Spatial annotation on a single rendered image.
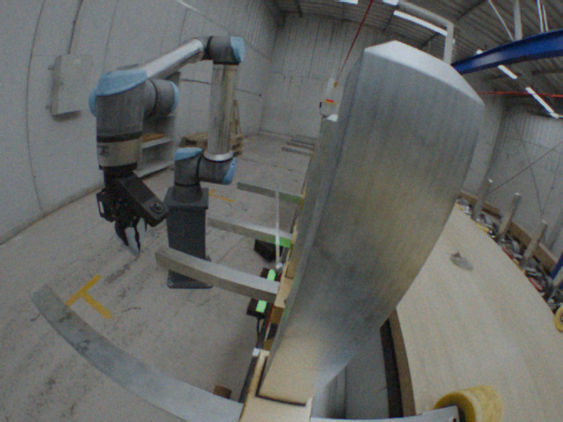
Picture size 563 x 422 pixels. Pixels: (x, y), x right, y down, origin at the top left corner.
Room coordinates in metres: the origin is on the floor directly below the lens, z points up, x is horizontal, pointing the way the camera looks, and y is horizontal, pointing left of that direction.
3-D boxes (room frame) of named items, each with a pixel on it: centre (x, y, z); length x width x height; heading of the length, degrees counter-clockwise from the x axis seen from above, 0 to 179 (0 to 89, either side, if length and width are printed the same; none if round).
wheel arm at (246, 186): (0.78, -0.03, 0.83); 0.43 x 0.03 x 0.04; 85
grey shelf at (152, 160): (2.58, 2.07, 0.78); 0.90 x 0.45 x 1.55; 172
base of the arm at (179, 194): (1.05, 0.55, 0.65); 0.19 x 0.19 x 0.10
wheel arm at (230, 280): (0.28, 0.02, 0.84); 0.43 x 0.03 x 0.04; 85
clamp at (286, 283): (0.29, -0.05, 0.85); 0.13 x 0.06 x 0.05; 175
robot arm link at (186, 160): (1.05, 0.54, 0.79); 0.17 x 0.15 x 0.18; 95
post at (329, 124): (0.31, -0.05, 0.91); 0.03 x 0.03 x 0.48; 85
